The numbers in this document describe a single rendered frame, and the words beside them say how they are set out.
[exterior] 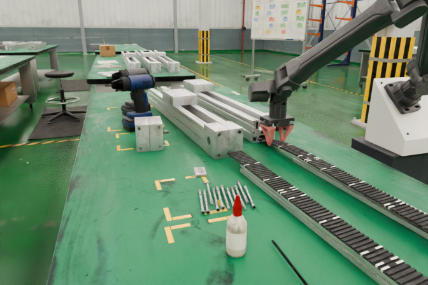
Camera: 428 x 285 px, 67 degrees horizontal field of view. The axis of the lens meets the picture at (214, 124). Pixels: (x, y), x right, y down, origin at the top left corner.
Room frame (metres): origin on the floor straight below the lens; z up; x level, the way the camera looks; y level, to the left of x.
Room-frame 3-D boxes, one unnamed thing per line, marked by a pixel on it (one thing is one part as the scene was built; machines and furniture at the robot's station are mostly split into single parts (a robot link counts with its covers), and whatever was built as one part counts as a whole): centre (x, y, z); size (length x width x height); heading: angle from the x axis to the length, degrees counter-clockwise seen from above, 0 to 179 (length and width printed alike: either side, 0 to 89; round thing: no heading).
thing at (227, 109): (1.48, -0.02, 0.82); 0.80 x 0.10 x 0.09; 25
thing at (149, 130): (1.06, 0.21, 0.83); 0.11 x 0.10 x 0.10; 104
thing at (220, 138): (1.00, -0.04, 0.83); 0.12 x 0.09 x 0.10; 115
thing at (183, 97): (1.40, 0.16, 0.87); 0.16 x 0.11 x 0.07; 25
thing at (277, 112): (1.04, -0.21, 0.91); 0.10 x 0.07 x 0.07; 114
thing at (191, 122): (1.40, 0.16, 0.82); 0.80 x 0.10 x 0.09; 25
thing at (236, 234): (0.50, -0.04, 0.84); 0.04 x 0.04 x 0.12
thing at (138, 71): (1.47, 0.39, 0.89); 0.20 x 0.08 x 0.22; 128
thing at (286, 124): (1.05, -0.23, 0.84); 0.07 x 0.07 x 0.09; 24
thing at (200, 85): (1.71, 0.09, 0.87); 0.16 x 0.11 x 0.07; 25
